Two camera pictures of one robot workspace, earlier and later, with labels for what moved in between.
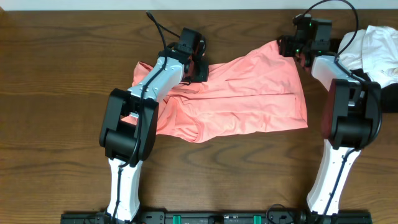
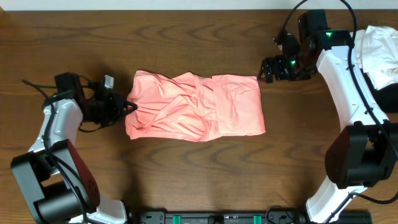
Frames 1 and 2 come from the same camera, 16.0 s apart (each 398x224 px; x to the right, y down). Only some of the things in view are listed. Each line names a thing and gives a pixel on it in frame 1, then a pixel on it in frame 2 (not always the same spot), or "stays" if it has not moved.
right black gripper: x=285 y=46 → x=278 y=62
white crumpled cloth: x=374 y=49 stays
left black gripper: x=201 y=76 → x=114 y=102
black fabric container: x=388 y=94 stays
